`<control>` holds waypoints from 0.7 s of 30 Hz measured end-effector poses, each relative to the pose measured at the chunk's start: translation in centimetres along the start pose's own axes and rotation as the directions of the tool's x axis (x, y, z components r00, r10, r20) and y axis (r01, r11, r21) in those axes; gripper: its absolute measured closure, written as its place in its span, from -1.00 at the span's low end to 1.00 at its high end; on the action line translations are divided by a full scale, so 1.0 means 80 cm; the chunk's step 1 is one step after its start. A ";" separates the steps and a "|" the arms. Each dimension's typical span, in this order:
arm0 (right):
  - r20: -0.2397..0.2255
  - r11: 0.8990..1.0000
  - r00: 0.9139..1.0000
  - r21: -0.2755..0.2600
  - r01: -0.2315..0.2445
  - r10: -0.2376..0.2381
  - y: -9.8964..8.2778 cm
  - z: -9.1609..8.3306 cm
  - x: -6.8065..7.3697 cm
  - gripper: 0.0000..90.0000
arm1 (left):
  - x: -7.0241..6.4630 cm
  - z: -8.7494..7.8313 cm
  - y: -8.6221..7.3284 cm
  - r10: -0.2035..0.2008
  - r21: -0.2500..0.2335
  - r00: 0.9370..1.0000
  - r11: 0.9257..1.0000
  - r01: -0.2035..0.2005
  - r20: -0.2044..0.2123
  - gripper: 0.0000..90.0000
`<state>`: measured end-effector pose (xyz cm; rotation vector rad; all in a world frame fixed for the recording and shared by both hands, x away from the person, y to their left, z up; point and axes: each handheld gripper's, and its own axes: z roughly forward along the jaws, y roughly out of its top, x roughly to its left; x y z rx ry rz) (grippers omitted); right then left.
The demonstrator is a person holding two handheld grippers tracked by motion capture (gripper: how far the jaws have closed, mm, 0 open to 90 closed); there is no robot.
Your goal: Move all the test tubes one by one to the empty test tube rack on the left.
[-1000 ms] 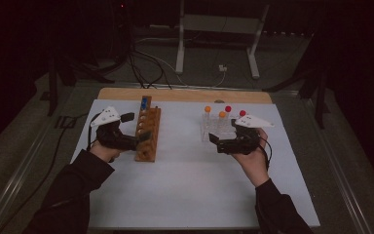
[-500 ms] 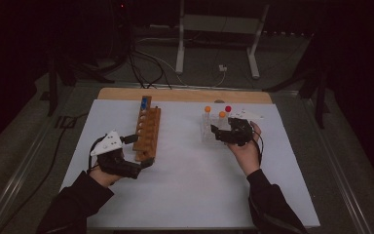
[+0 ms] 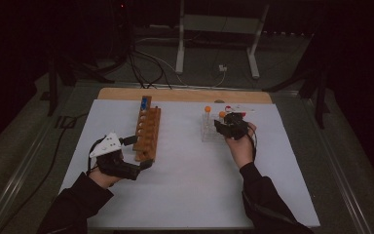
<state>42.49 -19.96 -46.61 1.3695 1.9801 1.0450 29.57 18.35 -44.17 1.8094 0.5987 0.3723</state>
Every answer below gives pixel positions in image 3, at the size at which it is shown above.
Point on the wooden test tube rack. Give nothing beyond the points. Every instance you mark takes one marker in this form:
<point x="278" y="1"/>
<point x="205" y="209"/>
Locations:
<point x="147" y="133"/>

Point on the black stand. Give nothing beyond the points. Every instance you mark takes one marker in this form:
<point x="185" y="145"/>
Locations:
<point x="52" y="87"/>
<point x="319" y="100"/>

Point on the person's left hand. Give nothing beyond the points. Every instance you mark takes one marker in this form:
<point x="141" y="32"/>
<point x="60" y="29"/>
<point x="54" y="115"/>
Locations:
<point x="105" y="181"/>

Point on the grey round table grommet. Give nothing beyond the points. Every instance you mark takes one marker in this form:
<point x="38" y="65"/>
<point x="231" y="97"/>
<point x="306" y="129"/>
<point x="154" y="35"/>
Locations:
<point x="219" y="101"/>

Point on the white metal stand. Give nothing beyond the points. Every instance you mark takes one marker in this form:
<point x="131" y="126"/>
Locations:
<point x="219" y="24"/>

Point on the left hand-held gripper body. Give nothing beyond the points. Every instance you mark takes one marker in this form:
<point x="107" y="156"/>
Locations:
<point x="107" y="146"/>

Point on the metal rail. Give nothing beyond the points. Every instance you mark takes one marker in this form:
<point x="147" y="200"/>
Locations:
<point x="16" y="180"/>
<point x="337" y="162"/>

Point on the white table mat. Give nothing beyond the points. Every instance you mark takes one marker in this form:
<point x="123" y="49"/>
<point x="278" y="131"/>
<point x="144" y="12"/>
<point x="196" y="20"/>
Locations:
<point x="185" y="188"/>

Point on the clear plastic test tube rack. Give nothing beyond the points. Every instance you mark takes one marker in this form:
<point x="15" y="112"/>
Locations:
<point x="207" y="135"/>

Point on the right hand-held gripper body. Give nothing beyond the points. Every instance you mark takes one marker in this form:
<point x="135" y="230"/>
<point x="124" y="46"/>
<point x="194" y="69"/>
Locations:
<point x="237" y="127"/>

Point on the blue capped test tube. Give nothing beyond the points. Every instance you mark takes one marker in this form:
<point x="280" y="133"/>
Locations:
<point x="144" y="106"/>
<point x="145" y="100"/>

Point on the orange capped test tube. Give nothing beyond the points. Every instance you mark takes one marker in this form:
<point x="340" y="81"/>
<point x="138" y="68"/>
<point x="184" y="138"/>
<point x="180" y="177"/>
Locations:
<point x="207" y="109"/>
<point x="222" y="114"/>

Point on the person's right hand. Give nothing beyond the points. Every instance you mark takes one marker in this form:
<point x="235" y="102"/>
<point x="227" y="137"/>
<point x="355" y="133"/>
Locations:
<point x="243" y="151"/>

